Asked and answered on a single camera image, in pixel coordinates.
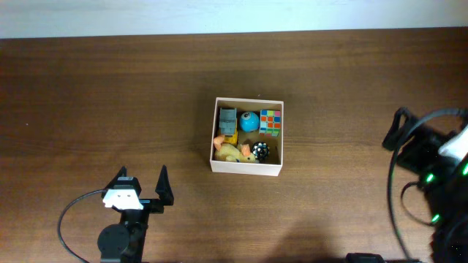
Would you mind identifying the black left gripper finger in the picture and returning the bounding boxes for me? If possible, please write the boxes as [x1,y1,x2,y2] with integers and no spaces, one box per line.
[105,167,127,188]
[155,165,174,206]

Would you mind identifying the yellow plush duck toy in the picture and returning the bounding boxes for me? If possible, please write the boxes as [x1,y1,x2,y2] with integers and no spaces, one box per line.
[213,135,260,163]

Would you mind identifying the yellow grey toy dump truck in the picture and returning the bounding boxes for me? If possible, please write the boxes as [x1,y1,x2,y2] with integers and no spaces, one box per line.
[218,108,238,146]

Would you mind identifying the small black round cap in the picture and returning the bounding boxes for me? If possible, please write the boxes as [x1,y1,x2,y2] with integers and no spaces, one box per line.
[252,141,270,161]

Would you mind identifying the blue round robot ball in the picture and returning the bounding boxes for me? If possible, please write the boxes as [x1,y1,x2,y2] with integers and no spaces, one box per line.
[240,111,260,132]

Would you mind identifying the colourful puzzle cube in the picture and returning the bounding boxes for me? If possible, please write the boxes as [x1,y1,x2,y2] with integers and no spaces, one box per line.
[259,110,282,137]

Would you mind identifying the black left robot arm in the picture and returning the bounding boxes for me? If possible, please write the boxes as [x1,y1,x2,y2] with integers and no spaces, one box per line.
[97,166,174,263]

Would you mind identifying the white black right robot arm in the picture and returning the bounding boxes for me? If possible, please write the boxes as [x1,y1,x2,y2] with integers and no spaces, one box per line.
[382,107,467,262]

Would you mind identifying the open white cardboard box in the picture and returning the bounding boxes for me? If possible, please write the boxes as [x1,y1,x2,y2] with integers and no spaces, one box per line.
[210,97,284,176]

